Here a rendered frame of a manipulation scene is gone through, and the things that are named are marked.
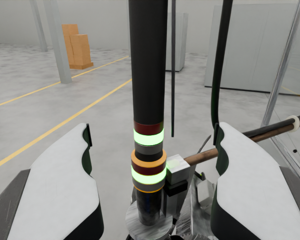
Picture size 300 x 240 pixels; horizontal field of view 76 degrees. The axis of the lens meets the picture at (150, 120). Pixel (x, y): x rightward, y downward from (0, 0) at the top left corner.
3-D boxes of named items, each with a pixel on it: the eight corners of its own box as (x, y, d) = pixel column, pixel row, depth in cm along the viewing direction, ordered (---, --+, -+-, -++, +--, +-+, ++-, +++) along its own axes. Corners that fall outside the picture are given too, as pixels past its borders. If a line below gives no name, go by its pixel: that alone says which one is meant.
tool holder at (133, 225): (168, 191, 34) (171, 146, 30) (192, 225, 29) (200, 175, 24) (119, 211, 31) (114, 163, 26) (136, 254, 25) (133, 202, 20)
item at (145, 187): (155, 164, 28) (155, 157, 27) (172, 184, 24) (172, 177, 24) (127, 173, 26) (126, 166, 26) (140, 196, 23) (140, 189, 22)
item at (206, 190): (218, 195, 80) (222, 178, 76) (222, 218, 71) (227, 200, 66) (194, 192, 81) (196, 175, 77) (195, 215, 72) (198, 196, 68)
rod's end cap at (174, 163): (174, 166, 28) (174, 155, 27) (181, 175, 26) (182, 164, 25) (161, 171, 27) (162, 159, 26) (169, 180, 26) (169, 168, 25)
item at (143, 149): (155, 136, 25) (155, 127, 24) (168, 150, 22) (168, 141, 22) (130, 142, 24) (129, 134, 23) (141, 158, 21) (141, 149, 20)
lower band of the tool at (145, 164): (155, 166, 28) (156, 139, 26) (171, 186, 25) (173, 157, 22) (127, 175, 26) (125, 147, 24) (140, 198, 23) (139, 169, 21)
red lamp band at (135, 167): (156, 149, 27) (156, 142, 26) (173, 168, 23) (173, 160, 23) (126, 157, 25) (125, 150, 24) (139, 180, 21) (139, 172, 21)
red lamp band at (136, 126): (155, 118, 24) (155, 109, 23) (169, 130, 21) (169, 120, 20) (129, 124, 22) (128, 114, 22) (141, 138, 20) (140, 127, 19)
